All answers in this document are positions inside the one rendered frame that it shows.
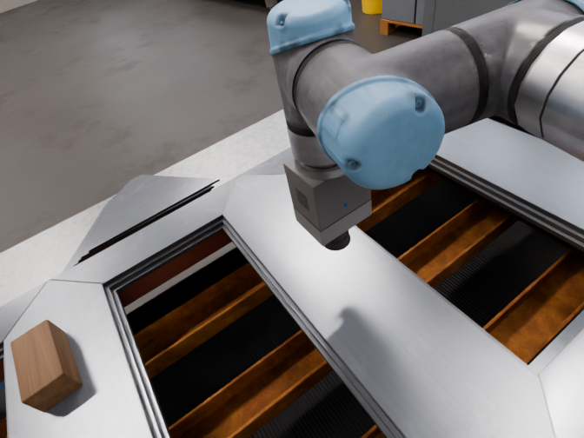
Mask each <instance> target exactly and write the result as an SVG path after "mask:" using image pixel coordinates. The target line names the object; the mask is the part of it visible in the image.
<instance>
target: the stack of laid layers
mask: <svg viewBox="0 0 584 438"><path fill-rule="evenodd" d="M428 166H429V168H431V169H434V170H436V171H437V172H439V173H441V174H443V175H444V176H446V177H448V178H450V179H452V180H454V181H456V182H457V183H459V184H461V185H463V186H465V187H466V188H468V189H471V190H473V191H474V192H475V193H477V194H479V195H481V196H483V197H485V198H487V199H488V200H490V201H492V202H494V203H496V204H498V205H500V206H502V207H503V208H504V209H507V210H509V211H510V212H512V213H514V214H516V215H518V216H519V217H521V218H523V219H525V220H527V221H529V222H531V223H532V224H534V225H536V226H537V227H539V228H541V229H544V230H546V231H547V232H548V233H550V234H552V235H554V236H556V237H558V238H560V239H561V240H563V241H565V242H567V243H569V244H571V245H573V246H574V247H576V248H577V249H580V250H582V251H583V252H584V230H583V229H580V228H578V227H576V226H574V225H573V224H571V223H569V222H566V221H564V220H562V219H560V218H559V217H557V216H554V215H553V214H551V213H549V212H547V211H546V210H544V209H541V208H539V207H537V206H535V205H533V204H532V203H530V202H527V201H525V200H523V199H521V198H520V197H518V196H516V195H514V194H512V193H510V192H508V191H506V190H505V189H502V188H500V187H498V186H496V185H494V184H492V183H491V182H488V181H486V180H484V179H482V178H481V177H479V176H477V175H475V174H473V173H471V172H469V171H467V170H465V169H463V168H461V167H459V166H457V165H455V164H453V163H451V162H449V161H448V160H446V159H444V158H442V157H440V156H438V155H435V157H434V159H433V160H432V161H431V162H430V164H429V165H428ZM355 227H356V228H357V229H359V228H358V227H357V226H355ZM359 230H360V231H361V232H362V233H363V234H364V235H365V236H367V237H368V238H369V239H370V240H371V241H373V242H374V243H375V244H377V245H378V246H379V247H380V248H381V249H383V250H384V251H385V252H387V253H388V254H389V255H390V256H392V257H393V258H394V259H395V260H396V261H398V263H400V264H401V265H402V266H403V267H404V268H406V269H407V270H408V271H410V272H411V273H412V274H413V275H415V276H416V277H417V278H418V279H420V280H421V281H422V282H423V283H425V284H426V285H427V286H428V287H430V288H431V289H432V290H433V291H434V292H435V293H436V294H437V295H439V296H440V297H441V298H442V299H444V300H445V301H446V302H448V303H449V304H450V305H451V306H452V307H454V308H455V309H456V310H458V311H459V312H460V313H461V314H463V315H464V316H465V317H466V318H468V319H469V320H470V321H471V322H472V323H473V324H474V325H475V326H477V327H478V328H479V329H481V330H482V331H483V332H484V333H485V334H487V335H488V336H489V337H491V338H492V339H493V340H494V341H495V342H497V343H498V344H499V345H501V346H502V347H503V348H504V349H506V350H507V352H508V353H510V354H511V355H512V356H513V357H515V358H516V359H517V360H518V361H520V362H521V363H522V364H523V365H525V366H526V367H527V368H529V369H530V370H531V371H532V372H533V373H535V374H536V375H537V376H538V374H539V373H540V372H541V371H542V370H543V369H544V368H545V367H546V366H547V365H548V364H549V363H550V362H551V361H552V360H553V359H554V358H555V357H556V356H557V354H558V353H559V352H560V351H561V350H562V349H563V348H564V347H565V346H566V345H567V344H568V343H569V342H570V341H571V340H572V339H573V338H574V337H575V336H576V335H577V334H578V333H579V332H580V331H581V330H582V329H583V328H584V309H583V310H582V311H581V313H580V314H579V315H578V316H577V317H576V318H575V319H574V320H573V321H572V322H571V323H570V324H569V325H568V326H567V327H566V328H565V329H564V330H563V331H562V332H561V333H560V334H559V335H558V336H557V337H556V338H555V339H554V340H553V341H552V342H551V343H550V344H549V345H548V346H547V347H546V348H545V349H544V350H543V351H542V352H541V353H540V354H539V355H538V356H537V357H536V358H535V359H534V360H533V361H532V362H531V363H530V364H529V365H527V364H526V363H525V362H524V361H522V360H521V359H520V358H519V357H517V356H516V355H515V354H513V353H512V352H511V351H510V350H509V349H507V348H506V347H505V346H503V345H502V344H501V343H500V342H498V341H497V340H496V339H495V338H494V337H493V336H491V335H490V334H489V333H488V332H487V331H485V330H484V329H483V328H482V327H480V326H479V325H478V324H477V323H475V322H474V321H473V320H471V319H470V318H469V317H468V316H467V315H465V314H464V313H463V312H461V311H460V310H459V309H458V308H457V307H456V306H455V305H453V304H452V303H451V302H450V301H448V300H447V299H446V298H445V297H443V296H442V295H441V294H439V293H438V292H437V291H436V290H435V289H433V288H432V287H431V286H429V285H428V284H427V283H426V282H424V281H423V280H422V279H421V278H420V277H419V276H418V275H416V274H415V273H414V272H413V271H411V270H410V269H409V268H408V267H406V266H405V265H404V264H403V263H401V262H400V261H399V260H397V259H396V258H395V257H394V256H393V255H391V254H390V253H389V252H388V251H387V250H386V249H384V248H383V247H382V246H381V245H380V244H378V243H377V242H376V241H374V240H373V239H372V238H371V237H369V236H368V235H367V234H365V233H364V232H363V231H362V230H361V229H359ZM222 231H224V232H225V233H226V234H227V235H228V237H229V238H230V240H231V241H232V242H233V243H234V244H235V245H236V247H237V248H238V249H239V250H240V252H241V253H242V254H243V256H244V257H245V258H246V259H247V261H248V262H249V264H250V265H251V266H252V267H253V269H254V270H255V271H256V273H257V274H258V275H259V276H260V277H261V278H262V280H263V281H264V282H265V284H266V285H267V286H268V287H269V289H270V290H271V291H272V293H273V294H274V295H275V297H276V298H277V299H278V301H279V302H280V303H281V304H282V306H283V307H284V308H285V309H286V310H287V311H288V313H289V314H290V316H291V317H292V318H293V319H294V321H295V322H296V323H297V325H298V326H299V327H300V329H301V330H302V331H303V333H304V334H305V335H306V336H307V337H308V338H309V340H310V341H311V342H312V343H313V345H314V346H315V348H316V349H317V350H318V351H319V353H320V354H321V355H322V357H323V358H324V359H325V361H326V362H327V363H328V365H329V366H330V367H331V368H332V369H333V370H334V371H335V373H336V374H337V375H338V377H339V378H340V379H341V380H342V382H343V383H344V385H345V386H346V387H347V388H348V390H349V391H350V393H351V394H352V395H353V396H354V398H355V399H356V400H357V401H358V402H359V403H360V405H361V406H362V407H363V409H364V410H365V411H366V412H367V414H368V415H369V417H370V418H371V419H372V420H373V422H374V423H375V425H376V426H377V427H378V428H379V429H380V430H381V431H382V433H383V434H384V435H385V437H386V438H406V437H405V436H404V435H403V434H402V432H401V431H400V430H399V429H398V427H396V425H395V424H394V423H393V422H392V421H391V420H390V418H389V417H388V416H387V415H386V413H385V412H384V411H383V410H382V408H381V407H380V406H379V405H378V403H377V402H376V401H375V400H374V398H373V397H372V396H371V395H370V393H369V392H368V391H367V390H366V389H365V388H364V387H363V386H362V384H361V383H360V382H359V381H358V379H357V378H356V377H355V376H354V374H353V373H352V372H351V371H350V369H349V368H348V367H347V366H346V364H345V363H344V362H343V361H342V359H341V358H340V357H339V356H338V354H337V353H336V352H335V351H334V350H333V349H332V348H331V347H330V345H329V344H328V343H327V342H326V340H325V339H324V338H323V337H322V335H321V334H320V333H319V332H318V330H317V329H316V328H315V327H314V325H313V324H312V323H311V322H310V320H309V319H308V318H307V317H306V315H305V314H303V312H302V311H301V310H300V309H299V308H298V306H297V305H296V304H295V303H294V301H293V300H292V299H291V298H290V296H289V295H288V294H287V293H286V291H285V290H284V289H283V288H282V286H281V285H280V284H279V283H278V281H277V280H276V279H275V278H274V277H273V276H272V275H271V274H270V272H269V271H268V270H267V269H266V267H265V266H264V265H263V264H262V262H261V261H260V260H259V259H258V257H257V256H256V255H255V254H254V252H253V251H252V250H251V249H250V247H249V246H248V245H247V244H246V242H245V241H244V240H243V239H242V238H241V237H240V236H239V235H238V233H237V232H236V231H235V230H234V228H233V227H232V226H231V225H230V223H229V222H228V221H227V220H226V218H225V217H224V216H223V215H221V216H219V217H217V218H216V219H215V220H213V221H211V222H209V223H207V224H206V225H204V226H202V227H201V228H199V229H197V230H195V231H194V232H192V233H190V234H189V235H187V236H185V237H184V238H182V239H180V240H178V241H177V242H174V243H173V244H171V245H169V246H168V247H167V248H165V249H162V250H161V251H159V252H157V253H156V254H154V255H152V256H151V257H149V258H147V259H145V260H144V261H142V262H140V263H138V264H137V265H135V266H134V267H132V268H130V269H128V270H126V271H124V272H123V273H121V274H120V275H118V276H116V277H114V278H112V279H111V280H109V281H107V282H106V283H102V285H103V289H104V292H105V295H106V297H107V300H108V303H109V307H110V310H111V313H112V316H113V319H114V322H115V325H116V329H117V332H118V334H119V337H120V340H121V343H122V345H123V350H124V353H125V355H126V358H127V361H128V364H129V368H130V371H131V374H132V376H133V379H134V382H135V384H136V389H137V392H138V394H139V397H140V400H141V403H142V405H143V410H144V413H145V415H146V418H147V421H148V424H149V428H150V431H151V434H152V436H153V438H172V437H171V435H170V432H169V429H168V426H167V423H166V421H165V419H164V416H163V412H162V410H161V407H160V404H159V402H158V400H157V397H156V393H155V390H154V388H153V386H152V383H151V380H150V378H149V374H148V371H147V369H146V367H145V364H144V362H143V358H142V355H141V353H140V350H139V348H138V346H137V343H136V338H135V337H134V334H133V331H132V328H131V326H130V324H129V320H128V317H127V315H126V312H125V310H124V307H123V304H122V301H121V298H120V295H119V294H118V293H119V292H121V291H122V290H124V289H126V288H127V287H129V286H130V285H132V284H134V283H136V282H138V281H140V280H141V279H143V278H144V277H145V276H147V275H149V274H151V273H153V272H154V271H156V270H158V269H159V268H161V267H163V266H164V265H166V264H168V263H169V262H172V261H173V260H175V259H176V258H177V257H179V256H181V255H183V254H185V253H186V252H188V251H190V250H191V249H193V248H195V247H196V246H198V245H200V244H201V243H203V242H205V241H207V240H208V239H210V238H211V237H213V236H215V235H217V234H218V233H220V232H222Z"/></svg>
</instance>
